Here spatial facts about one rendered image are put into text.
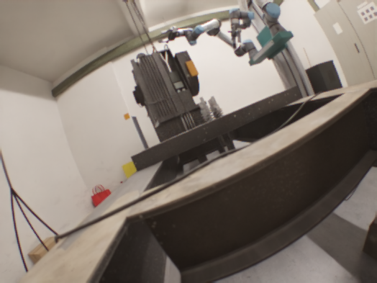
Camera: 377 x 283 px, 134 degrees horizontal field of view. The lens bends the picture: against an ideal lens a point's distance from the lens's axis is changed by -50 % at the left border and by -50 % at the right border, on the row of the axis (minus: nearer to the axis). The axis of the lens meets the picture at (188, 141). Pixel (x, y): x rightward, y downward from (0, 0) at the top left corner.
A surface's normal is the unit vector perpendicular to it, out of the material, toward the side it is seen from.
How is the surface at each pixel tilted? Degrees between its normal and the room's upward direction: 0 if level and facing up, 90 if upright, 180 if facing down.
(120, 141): 90
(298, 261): 0
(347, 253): 0
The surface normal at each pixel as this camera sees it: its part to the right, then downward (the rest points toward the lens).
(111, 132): 0.04, 0.06
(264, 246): -0.40, -0.91
